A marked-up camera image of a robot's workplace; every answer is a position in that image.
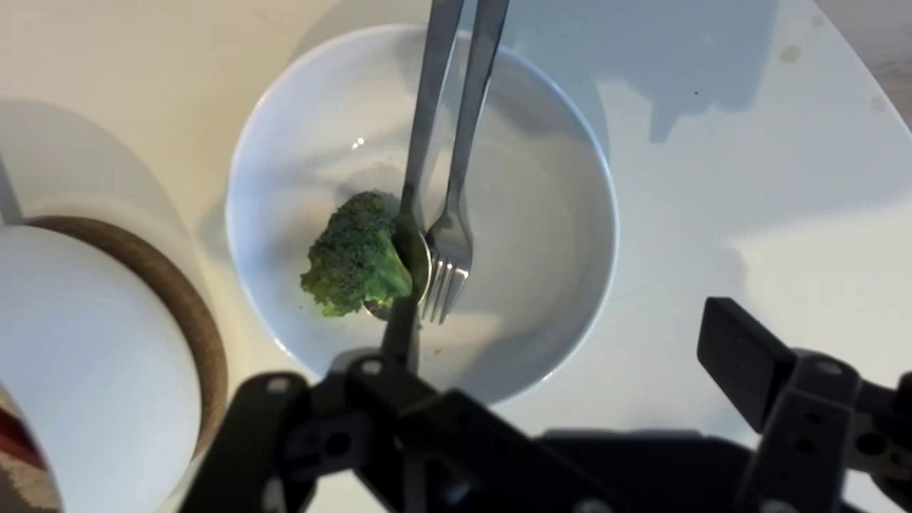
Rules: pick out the white bowl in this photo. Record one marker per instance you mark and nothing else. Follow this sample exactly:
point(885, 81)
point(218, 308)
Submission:
point(499, 214)

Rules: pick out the white cup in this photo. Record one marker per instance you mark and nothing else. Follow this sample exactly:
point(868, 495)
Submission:
point(92, 370)

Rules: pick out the silver fork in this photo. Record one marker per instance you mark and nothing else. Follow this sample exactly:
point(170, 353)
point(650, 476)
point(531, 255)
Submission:
point(464, 142)

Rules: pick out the silver spoon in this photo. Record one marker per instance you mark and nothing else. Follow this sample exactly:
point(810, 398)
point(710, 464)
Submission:
point(427, 121)

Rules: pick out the round wooden coaster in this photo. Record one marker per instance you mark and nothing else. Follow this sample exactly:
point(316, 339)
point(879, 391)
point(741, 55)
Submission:
point(182, 299)

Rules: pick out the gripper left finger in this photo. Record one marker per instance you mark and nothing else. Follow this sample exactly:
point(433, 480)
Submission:
point(399, 434)

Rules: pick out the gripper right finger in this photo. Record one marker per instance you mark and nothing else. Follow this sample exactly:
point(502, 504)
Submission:
point(784, 385)

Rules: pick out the green broccoli floret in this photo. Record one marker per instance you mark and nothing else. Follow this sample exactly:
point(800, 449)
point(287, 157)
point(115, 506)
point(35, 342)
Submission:
point(353, 256)

